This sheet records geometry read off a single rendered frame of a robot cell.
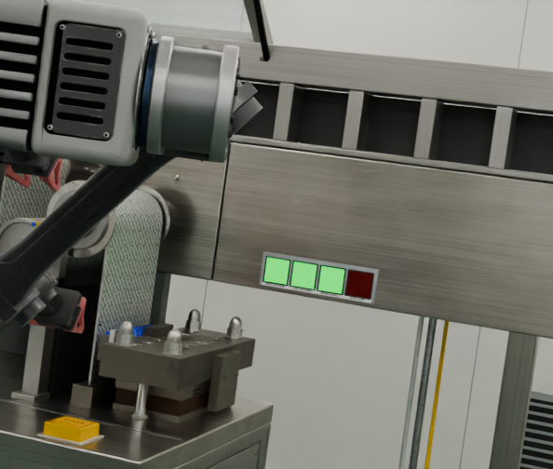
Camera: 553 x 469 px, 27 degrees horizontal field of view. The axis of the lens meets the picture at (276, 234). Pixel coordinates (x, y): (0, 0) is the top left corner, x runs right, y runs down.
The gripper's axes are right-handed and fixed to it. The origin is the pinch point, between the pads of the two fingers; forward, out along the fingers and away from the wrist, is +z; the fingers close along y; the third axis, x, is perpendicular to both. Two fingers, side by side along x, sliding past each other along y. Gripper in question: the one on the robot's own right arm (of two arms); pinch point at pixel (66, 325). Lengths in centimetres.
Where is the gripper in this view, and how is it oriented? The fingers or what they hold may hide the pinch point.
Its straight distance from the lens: 216.2
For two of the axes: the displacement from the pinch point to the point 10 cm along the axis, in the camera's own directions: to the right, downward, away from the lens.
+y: 9.4, 1.4, -3.1
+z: 2.0, 5.0, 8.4
